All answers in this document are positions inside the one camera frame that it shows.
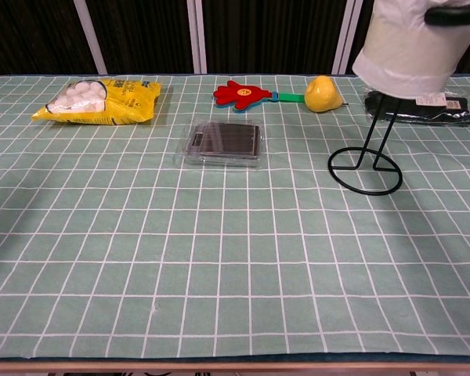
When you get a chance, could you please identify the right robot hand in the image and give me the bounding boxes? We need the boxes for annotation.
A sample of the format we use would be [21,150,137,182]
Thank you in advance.
[424,4,470,27]

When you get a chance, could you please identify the white toilet paper roll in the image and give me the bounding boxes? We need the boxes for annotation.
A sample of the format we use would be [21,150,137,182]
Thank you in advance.
[351,0,470,99]

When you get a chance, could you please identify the red hand clapper toy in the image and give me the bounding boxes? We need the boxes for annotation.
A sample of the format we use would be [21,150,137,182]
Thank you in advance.
[212,78,309,114]

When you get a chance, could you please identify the packaged black gloves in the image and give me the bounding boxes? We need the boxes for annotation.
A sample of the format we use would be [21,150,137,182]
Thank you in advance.
[363,86,470,128]

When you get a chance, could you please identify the yellow pear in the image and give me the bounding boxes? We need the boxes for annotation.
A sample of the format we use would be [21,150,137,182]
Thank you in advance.
[304,74,349,114]

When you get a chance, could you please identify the scale in clear case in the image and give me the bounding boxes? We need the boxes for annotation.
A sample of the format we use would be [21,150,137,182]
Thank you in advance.
[173,118,268,171]

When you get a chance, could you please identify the dark folding partition screen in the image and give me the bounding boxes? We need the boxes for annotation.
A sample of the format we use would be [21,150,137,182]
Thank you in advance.
[0,0,470,76]

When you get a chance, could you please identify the green white grid tablecloth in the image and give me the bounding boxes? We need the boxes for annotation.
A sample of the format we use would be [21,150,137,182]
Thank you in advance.
[0,74,470,360]

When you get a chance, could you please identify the yellow marshmallow bag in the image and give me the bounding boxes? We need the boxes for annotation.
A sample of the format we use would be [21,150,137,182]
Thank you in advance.
[30,77,162,127]

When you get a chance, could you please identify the black wire roll stand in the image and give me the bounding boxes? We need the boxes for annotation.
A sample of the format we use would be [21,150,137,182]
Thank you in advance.
[327,92,404,196]

